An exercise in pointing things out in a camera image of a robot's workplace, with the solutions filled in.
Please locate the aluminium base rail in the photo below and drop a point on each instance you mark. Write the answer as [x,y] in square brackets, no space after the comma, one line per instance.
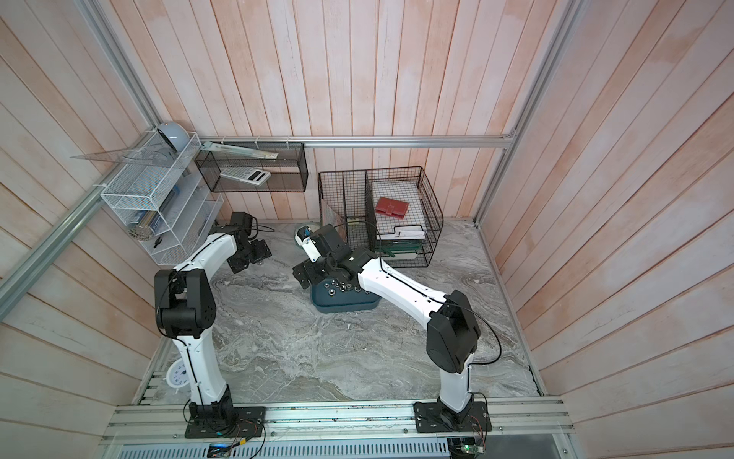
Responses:
[500,428]

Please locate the white wire mesh shelf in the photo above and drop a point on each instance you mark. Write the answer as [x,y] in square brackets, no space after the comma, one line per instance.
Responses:
[169,211]

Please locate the white calculator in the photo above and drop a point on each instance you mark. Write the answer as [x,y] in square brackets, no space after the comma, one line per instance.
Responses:
[246,175]

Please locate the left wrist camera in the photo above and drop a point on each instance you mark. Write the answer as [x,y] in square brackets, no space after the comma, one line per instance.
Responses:
[241,222]

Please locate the teal plastic storage box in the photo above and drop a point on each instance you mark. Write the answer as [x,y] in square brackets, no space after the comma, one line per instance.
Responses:
[330,297]

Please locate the black wire desk organizer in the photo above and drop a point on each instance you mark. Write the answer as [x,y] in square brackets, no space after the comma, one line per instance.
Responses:
[347,201]

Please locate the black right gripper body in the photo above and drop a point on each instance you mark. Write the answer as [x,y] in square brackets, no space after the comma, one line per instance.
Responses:
[316,272]

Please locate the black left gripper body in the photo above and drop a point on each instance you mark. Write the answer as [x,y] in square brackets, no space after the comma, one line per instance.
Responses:
[253,251]

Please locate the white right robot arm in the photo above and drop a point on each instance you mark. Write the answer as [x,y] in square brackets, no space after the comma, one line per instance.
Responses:
[457,338]

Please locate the white box in organizer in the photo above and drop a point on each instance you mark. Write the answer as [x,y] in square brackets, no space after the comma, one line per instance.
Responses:
[403,233]

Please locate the white alarm clock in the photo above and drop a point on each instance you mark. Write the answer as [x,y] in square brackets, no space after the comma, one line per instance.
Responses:
[177,376]

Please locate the green ruler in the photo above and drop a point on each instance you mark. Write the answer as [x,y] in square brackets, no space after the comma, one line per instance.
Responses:
[246,152]

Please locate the black wire wall basket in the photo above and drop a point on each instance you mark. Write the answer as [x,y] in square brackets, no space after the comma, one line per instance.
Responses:
[289,172]

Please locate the clear triangle ruler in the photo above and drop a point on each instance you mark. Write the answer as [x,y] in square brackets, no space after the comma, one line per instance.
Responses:
[147,155]

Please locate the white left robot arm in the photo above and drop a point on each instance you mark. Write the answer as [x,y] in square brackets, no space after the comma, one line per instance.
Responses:
[185,311]

